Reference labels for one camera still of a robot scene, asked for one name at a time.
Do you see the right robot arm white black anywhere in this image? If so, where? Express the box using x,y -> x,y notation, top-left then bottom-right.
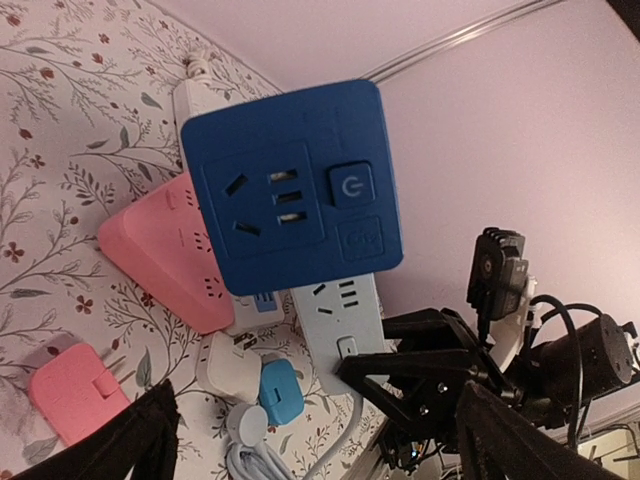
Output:
337,295 -> 639,479

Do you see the cyan square adapter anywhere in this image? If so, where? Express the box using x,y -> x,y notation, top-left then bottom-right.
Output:
258,358 -> 304,426

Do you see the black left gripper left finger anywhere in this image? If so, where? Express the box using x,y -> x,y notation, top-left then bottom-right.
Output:
15,380 -> 180,480

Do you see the right aluminium frame post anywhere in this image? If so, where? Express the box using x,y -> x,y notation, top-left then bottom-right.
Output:
361,0 -> 562,84

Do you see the grey power cable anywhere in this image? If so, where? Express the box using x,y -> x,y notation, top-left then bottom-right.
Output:
222,389 -> 366,480

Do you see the white cube socket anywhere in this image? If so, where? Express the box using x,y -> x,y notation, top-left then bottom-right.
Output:
195,331 -> 262,403

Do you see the dark blue cube socket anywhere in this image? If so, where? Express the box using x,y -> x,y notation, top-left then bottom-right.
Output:
181,80 -> 404,296

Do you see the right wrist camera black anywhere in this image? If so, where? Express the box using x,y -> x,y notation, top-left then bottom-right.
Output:
466,227 -> 529,345

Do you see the small pink adapter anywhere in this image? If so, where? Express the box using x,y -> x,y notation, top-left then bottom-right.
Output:
28,343 -> 131,447

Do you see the white power strip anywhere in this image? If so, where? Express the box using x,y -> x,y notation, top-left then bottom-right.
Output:
172,49 -> 285,336

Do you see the floral patterned table mat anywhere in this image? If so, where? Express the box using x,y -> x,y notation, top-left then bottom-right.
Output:
0,0 -> 391,480

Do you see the grey-blue power strip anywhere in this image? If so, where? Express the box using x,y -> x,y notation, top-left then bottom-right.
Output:
290,274 -> 386,395

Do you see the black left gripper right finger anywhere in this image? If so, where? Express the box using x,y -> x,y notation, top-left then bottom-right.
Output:
456,381 -> 619,480

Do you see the pink triangular socket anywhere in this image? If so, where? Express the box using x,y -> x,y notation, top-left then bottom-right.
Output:
98,173 -> 234,335

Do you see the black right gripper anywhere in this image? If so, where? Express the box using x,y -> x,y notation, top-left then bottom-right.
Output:
337,308 -> 555,470

